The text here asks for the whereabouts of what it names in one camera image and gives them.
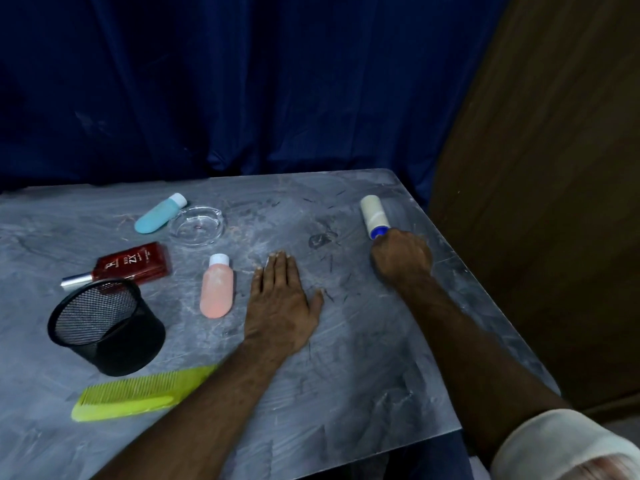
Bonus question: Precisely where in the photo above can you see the black mesh pen cup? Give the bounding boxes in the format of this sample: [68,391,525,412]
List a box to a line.
[47,279,167,377]

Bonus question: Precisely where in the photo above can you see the brown wooden panel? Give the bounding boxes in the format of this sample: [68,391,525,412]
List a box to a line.
[428,0,640,411]

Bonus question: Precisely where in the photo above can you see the pink squeeze bottle white cap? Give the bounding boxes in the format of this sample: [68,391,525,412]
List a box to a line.
[199,253,234,319]

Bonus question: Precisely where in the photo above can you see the white lint roller blue handle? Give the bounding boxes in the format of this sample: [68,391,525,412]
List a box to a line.
[360,195,392,240]

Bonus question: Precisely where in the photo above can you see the light blue squeeze bottle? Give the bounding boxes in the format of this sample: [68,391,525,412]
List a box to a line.
[134,193,189,234]

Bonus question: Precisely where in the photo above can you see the dark blue curtain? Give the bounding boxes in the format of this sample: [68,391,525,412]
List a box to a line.
[0,0,513,211]

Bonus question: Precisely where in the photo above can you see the dark blue trousers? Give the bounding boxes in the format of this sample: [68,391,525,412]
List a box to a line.
[368,431,493,480]

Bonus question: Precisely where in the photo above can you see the person's right forearm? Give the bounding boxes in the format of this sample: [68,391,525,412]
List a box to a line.
[395,267,572,463]

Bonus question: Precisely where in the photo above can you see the red perfume bottle silver cap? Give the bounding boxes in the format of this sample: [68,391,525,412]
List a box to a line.
[61,242,173,293]

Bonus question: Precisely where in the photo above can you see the person's left hand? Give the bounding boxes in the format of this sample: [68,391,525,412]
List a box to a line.
[242,251,325,353]

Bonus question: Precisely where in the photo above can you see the clear glass ashtray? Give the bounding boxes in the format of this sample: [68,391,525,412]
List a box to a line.
[167,205,227,249]

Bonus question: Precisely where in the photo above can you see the yellow-green plastic comb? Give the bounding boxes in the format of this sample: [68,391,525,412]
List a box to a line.
[71,365,220,423]

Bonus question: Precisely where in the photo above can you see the white rolled shirt sleeve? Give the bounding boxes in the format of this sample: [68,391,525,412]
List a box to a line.
[490,409,640,480]

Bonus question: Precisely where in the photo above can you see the person's right hand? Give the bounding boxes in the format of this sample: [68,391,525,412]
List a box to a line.
[370,229,434,286]

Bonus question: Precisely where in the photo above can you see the person's left forearm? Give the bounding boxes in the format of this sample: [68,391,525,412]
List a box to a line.
[94,342,297,480]

